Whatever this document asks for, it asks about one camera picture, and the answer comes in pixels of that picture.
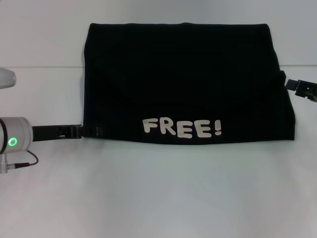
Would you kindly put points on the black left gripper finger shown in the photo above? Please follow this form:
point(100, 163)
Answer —
point(95, 131)

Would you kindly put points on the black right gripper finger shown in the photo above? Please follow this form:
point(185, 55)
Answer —
point(291, 84)

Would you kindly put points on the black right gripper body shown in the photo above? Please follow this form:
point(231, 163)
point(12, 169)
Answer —
point(308, 90)

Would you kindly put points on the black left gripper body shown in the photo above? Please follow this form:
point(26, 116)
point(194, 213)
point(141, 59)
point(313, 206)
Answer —
point(49, 133)

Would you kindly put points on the black t-shirt with FREE print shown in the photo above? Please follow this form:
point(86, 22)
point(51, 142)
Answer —
point(185, 74)

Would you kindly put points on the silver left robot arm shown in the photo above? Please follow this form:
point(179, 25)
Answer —
point(17, 134)

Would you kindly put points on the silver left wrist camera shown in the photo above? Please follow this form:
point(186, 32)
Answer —
point(7, 78)

